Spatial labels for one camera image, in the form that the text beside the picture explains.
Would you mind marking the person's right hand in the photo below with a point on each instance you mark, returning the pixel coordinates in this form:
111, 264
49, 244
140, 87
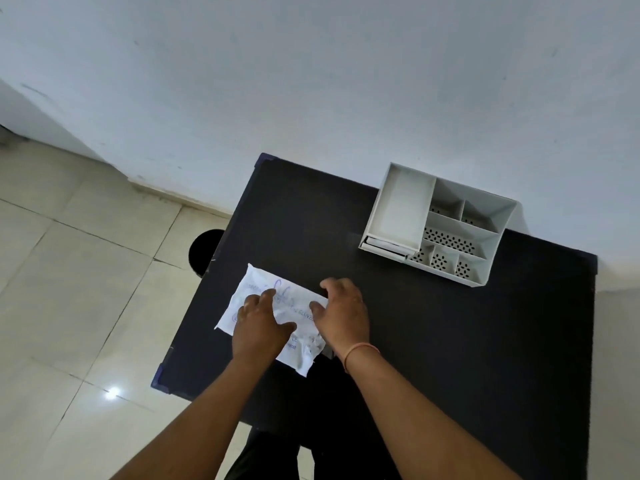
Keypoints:
345, 319

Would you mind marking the person's left hand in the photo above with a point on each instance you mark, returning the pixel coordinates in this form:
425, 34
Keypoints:
257, 332

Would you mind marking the person's left thumb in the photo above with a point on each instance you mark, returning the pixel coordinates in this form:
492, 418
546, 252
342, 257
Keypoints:
287, 329

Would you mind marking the person's right thumb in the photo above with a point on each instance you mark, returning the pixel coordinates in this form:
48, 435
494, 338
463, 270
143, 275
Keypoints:
317, 310

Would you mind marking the white printed paper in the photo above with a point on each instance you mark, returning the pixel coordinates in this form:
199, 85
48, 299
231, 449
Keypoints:
255, 287

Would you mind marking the person's left forearm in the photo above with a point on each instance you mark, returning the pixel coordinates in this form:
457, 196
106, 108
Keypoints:
200, 424

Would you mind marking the person's right forearm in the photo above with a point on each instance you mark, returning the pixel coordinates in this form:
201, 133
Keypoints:
425, 419

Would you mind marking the pink wrist band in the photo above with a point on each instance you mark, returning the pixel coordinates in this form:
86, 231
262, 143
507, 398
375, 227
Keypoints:
361, 350

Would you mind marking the black round stool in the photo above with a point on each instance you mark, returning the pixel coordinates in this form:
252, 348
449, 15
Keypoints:
204, 252

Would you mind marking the white plastic desk organizer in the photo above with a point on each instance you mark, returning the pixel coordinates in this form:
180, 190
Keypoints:
400, 209

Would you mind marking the person's black trousers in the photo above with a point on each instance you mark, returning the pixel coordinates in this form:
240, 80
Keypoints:
267, 459

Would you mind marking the blue table corner cap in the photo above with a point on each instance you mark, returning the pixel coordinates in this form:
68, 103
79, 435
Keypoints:
162, 377
265, 158

